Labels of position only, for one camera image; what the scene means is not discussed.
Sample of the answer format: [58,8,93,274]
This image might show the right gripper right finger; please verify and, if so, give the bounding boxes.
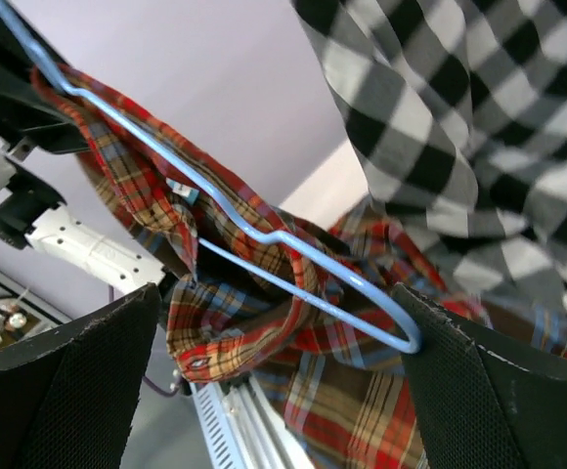
[393,284,567,468]

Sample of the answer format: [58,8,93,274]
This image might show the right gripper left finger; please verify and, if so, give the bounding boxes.
[0,284,161,469]

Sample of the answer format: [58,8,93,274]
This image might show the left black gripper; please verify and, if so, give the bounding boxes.
[0,19,87,154]

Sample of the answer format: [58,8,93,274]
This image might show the blue wire hanger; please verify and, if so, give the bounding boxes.
[0,0,421,354]

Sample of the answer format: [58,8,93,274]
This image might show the red brown plaid shirt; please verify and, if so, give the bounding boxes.
[30,67,567,468]

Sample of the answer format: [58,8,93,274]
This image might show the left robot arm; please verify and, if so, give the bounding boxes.
[0,1,173,293]

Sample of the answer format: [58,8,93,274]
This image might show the black white checkered shirt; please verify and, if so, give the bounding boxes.
[292,1,567,313]

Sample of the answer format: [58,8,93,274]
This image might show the slotted grey cable duct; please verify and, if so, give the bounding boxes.
[190,383,255,469]

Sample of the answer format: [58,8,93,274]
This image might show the aluminium mounting rail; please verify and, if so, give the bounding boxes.
[223,376,314,469]

